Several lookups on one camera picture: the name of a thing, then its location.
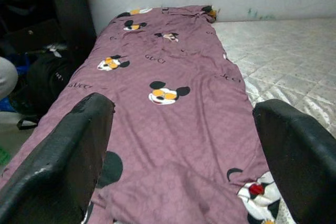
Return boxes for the black backpack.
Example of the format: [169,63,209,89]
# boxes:
[17,55,79,131]

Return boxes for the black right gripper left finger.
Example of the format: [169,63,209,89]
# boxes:
[0,92,116,224]

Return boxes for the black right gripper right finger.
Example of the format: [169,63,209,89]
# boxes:
[252,99,336,224]

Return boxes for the small white ribbon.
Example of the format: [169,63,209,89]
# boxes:
[44,45,68,58]

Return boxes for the pink cartoon mouse blanket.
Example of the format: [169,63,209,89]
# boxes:
[0,5,283,224]

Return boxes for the beige quilted mattress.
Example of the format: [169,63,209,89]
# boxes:
[209,18,336,224]

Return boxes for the small green object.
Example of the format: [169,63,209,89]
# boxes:
[0,146,12,167]

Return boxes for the blue plastic bag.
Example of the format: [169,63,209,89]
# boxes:
[0,55,31,113]

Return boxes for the dark tall cabinet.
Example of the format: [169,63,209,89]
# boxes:
[54,0,97,59]

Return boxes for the dark flat bag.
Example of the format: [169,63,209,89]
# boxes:
[2,18,66,54]

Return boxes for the person leg in grey trousers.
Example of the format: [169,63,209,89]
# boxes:
[0,57,19,100]

